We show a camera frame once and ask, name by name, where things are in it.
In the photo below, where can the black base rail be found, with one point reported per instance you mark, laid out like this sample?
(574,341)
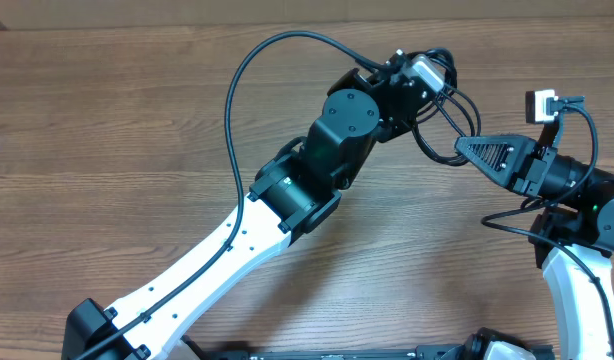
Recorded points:
(486,343)

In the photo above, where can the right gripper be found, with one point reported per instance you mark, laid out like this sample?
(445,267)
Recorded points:
(506,161)

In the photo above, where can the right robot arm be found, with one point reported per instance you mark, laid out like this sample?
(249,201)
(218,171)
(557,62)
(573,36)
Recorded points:
(572,234)

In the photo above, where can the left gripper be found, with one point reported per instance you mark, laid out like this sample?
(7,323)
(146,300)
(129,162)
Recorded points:
(393,127)

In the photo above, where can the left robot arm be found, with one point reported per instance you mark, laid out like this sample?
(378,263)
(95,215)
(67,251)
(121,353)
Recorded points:
(291,195)

